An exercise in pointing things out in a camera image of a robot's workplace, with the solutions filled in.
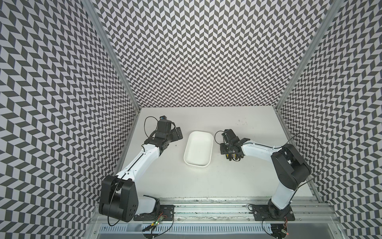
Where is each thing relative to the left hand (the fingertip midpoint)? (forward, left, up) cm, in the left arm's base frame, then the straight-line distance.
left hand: (173, 133), depth 87 cm
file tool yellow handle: (-9, -38, -14) cm, 41 cm away
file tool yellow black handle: (-8, -33, -14) cm, 36 cm away
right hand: (-4, -31, -14) cm, 34 cm away
